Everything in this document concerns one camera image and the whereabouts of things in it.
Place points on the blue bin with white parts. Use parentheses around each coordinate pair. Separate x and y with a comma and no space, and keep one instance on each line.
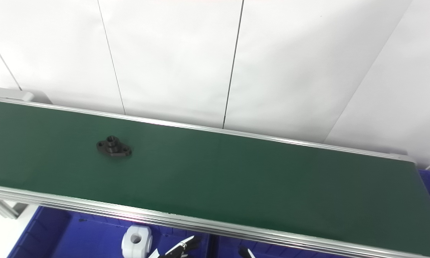
(75,236)

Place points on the grey conveyor end housing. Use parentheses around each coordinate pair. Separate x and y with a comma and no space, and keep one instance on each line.
(10,94)

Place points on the white block part with hole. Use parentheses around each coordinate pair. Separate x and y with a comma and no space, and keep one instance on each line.
(136,243)

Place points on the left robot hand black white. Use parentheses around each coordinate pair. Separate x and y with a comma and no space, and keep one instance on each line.
(180,249)

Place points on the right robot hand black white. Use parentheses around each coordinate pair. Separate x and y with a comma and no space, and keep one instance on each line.
(245,253)

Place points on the black flange part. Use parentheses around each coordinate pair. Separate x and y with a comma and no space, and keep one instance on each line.
(113,147)

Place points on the blue bin with black parts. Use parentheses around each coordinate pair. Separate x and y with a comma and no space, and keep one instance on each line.
(229,249)

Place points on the aluminium conveyor leg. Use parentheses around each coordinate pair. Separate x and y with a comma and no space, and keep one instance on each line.
(3,208)

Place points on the green conveyor belt aluminium frame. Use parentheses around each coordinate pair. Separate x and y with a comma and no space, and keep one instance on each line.
(236,179)

